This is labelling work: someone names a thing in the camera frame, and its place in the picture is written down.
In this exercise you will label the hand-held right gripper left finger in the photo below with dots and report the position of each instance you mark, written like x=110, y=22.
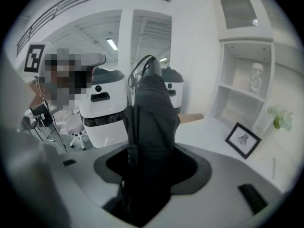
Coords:
x=101, y=167

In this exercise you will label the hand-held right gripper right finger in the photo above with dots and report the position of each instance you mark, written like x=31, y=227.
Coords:
x=202, y=172

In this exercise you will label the black umbrella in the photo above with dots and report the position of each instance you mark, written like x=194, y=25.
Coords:
x=152, y=117

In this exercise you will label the white office chair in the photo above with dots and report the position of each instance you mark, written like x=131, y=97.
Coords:
x=73, y=127

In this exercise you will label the large white robot black top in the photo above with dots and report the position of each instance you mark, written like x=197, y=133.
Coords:
x=104, y=113

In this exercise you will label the wooden board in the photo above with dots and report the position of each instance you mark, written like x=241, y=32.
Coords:
x=191, y=117

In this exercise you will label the small white robot black top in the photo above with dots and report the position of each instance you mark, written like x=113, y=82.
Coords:
x=175, y=89

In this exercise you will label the white flower plant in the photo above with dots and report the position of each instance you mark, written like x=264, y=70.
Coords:
x=281, y=116

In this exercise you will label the person's head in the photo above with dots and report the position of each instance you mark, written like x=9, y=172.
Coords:
x=59, y=79

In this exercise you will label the clear plastic jar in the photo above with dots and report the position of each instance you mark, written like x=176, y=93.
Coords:
x=256, y=78

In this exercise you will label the ceiling light strip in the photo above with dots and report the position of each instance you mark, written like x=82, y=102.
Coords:
x=111, y=44

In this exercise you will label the white shelf cabinet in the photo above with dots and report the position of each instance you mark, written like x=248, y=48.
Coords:
x=247, y=41

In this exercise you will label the dark metal railing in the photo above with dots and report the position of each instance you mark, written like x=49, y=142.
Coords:
x=71, y=2

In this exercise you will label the black picture frame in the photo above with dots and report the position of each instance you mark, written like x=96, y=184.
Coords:
x=242, y=140

